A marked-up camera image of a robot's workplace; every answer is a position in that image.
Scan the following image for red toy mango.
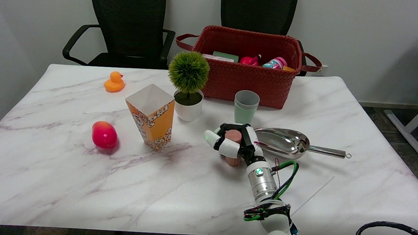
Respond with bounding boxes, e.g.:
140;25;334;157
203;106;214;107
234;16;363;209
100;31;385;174
91;121;119;150

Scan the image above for pink bottle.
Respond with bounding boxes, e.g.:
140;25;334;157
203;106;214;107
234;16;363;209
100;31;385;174
262;56;288;70

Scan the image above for black mesh office chair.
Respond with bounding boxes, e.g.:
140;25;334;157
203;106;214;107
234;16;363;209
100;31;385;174
219;0;299;36

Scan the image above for black office chair with armrests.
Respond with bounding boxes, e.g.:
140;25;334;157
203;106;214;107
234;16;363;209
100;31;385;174
62;0;178;70

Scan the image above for white wall outlet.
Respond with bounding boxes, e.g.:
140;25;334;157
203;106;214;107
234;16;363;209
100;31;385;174
311;64;328;78

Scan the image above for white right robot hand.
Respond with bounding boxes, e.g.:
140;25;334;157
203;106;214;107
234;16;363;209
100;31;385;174
202;122;268;168

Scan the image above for wooden cylinder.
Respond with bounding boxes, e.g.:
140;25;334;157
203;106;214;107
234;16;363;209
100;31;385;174
223;129;244;167

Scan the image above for white desk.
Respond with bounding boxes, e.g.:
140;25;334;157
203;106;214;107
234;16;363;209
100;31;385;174
382;33;418;161

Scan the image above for green ball plant white pot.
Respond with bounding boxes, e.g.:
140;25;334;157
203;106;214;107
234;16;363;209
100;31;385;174
165;50;211;123

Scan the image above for red woven basket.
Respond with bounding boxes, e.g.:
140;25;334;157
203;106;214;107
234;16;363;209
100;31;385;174
172;23;324;112

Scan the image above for orange popcorn box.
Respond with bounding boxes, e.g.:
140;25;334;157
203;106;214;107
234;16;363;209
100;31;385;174
122;82;176;152

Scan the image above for shiny metal scoop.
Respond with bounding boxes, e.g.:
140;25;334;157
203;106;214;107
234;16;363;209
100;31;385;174
252;127;353;163

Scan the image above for orange rubber duck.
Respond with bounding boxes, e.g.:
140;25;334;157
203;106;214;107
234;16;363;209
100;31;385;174
103;70;126;93

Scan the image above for pale green plastic cup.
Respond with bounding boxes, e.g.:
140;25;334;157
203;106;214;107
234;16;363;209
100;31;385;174
233;89;260;126

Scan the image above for green flat box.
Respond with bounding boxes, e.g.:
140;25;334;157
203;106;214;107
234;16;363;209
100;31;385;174
212;51;240;63

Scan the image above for red toy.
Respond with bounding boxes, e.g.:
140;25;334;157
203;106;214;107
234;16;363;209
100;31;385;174
239;54;262;67

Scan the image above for green and black cable bundle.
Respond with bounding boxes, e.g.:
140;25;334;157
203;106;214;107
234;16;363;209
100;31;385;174
243;157;300;225

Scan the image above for white zip tie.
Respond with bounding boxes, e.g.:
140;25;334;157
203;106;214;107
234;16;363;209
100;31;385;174
291;174;335;218

